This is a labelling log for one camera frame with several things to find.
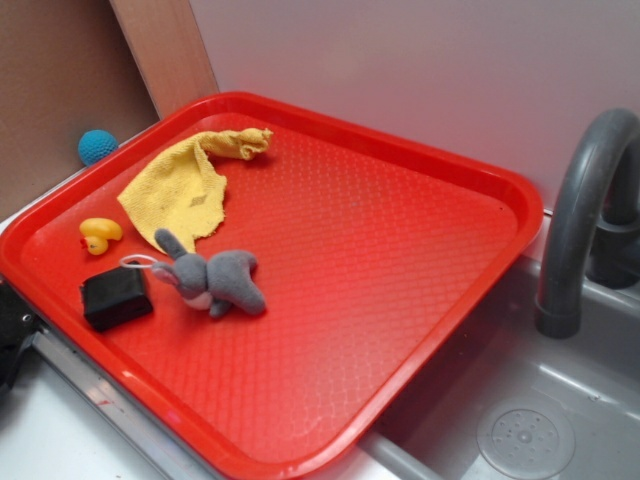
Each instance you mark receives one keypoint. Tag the yellow rubber duck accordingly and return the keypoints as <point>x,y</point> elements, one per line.
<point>97,233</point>

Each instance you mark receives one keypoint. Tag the red plastic tray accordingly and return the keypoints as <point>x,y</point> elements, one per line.
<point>371,251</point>

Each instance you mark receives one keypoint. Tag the grey plush bunny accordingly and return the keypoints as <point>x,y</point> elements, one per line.
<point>214,285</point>

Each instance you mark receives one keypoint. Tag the yellow cloth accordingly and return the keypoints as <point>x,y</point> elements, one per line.
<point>180,190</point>

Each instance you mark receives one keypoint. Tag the black rectangular block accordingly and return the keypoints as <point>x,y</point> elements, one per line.
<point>115,297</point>

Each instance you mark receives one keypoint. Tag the grey plastic sink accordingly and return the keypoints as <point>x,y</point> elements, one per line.
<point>501,401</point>

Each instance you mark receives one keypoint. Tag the blue knitted ball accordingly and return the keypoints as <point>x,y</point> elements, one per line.
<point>95,145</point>

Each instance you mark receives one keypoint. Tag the wooden beam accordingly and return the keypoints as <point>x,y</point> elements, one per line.
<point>167,46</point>

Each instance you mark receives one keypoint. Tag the grey toy faucet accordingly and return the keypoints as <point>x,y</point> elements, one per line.
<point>594,230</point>

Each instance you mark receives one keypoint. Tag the black clamp at left edge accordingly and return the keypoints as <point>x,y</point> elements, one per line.
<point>18,326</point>

